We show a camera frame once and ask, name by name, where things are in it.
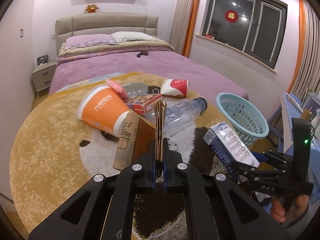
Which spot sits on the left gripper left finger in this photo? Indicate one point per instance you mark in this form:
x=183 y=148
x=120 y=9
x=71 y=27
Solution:
x=144 y=181

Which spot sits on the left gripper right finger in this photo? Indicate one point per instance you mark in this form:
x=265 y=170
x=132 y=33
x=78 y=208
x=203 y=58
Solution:
x=173 y=179

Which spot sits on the brown cardboard piece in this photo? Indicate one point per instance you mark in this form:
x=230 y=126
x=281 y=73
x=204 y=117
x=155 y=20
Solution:
x=140 y=135

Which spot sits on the blue white milk carton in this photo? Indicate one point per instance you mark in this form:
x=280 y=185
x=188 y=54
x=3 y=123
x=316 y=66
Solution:
x=229 y=148

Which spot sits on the orange soymilk paper cup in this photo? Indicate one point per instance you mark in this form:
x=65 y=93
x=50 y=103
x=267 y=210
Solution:
x=103 y=109

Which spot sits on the clear plastic bottle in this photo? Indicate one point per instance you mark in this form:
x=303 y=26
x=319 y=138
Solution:
x=181 y=114

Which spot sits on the light blue mesh basket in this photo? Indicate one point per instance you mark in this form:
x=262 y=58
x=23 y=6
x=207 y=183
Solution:
x=246 y=119

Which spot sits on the red snack box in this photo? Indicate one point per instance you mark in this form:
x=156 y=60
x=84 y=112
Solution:
x=142 y=103

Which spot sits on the pink wrapped packet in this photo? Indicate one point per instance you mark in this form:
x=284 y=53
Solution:
x=119 y=90

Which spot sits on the red white paper cup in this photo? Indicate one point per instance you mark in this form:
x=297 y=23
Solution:
x=175 y=87

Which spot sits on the round yellow panda rug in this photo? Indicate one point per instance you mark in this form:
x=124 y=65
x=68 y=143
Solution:
x=54 y=153

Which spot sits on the right beige orange curtain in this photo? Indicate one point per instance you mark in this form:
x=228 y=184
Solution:
x=306 y=75

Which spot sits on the beige orange curtain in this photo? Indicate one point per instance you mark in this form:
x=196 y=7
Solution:
x=306 y=75
x=183 y=26

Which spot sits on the bed with purple blanket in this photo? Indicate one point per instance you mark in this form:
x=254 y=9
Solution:
x=75 y=65

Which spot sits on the small dark object on bed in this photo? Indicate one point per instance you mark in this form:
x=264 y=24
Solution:
x=142 y=53

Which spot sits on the white pillow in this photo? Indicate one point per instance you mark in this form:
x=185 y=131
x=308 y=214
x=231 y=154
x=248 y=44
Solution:
x=127 y=36

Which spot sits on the grey bedside nightstand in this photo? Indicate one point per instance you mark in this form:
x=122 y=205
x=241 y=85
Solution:
x=43 y=75

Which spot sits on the purple pillow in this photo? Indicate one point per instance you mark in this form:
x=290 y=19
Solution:
x=82 y=41

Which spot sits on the beige padded headboard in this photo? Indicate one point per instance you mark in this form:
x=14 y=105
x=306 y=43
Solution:
x=103 y=23

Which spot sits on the dark framed window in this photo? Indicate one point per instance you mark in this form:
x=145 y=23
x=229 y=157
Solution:
x=259 y=31

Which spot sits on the red window decoration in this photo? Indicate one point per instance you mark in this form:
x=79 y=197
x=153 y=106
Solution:
x=231 y=16

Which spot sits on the left beige orange curtain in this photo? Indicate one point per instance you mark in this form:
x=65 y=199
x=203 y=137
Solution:
x=183 y=26

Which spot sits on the orange plush toy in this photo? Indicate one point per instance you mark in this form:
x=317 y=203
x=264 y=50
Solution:
x=91 y=8

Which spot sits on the picture frame on nightstand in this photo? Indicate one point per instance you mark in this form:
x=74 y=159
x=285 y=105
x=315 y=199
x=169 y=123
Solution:
x=42 y=60

